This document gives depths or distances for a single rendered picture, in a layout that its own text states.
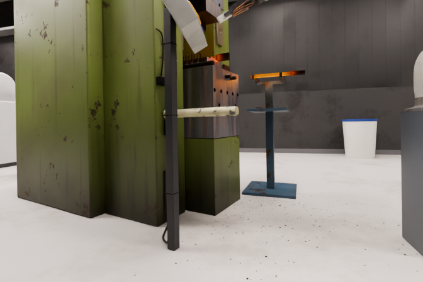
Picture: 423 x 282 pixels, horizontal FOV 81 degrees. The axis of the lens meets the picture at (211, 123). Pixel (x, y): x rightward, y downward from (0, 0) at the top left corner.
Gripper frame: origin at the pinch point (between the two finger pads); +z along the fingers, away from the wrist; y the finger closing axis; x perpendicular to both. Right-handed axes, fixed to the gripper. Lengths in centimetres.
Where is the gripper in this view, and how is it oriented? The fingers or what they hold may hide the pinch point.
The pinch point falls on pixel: (224, 16)
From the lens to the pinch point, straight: 129.1
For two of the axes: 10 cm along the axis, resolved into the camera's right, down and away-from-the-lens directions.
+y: 0.9, 0.0, 10.0
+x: -5.1, -8.6, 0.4
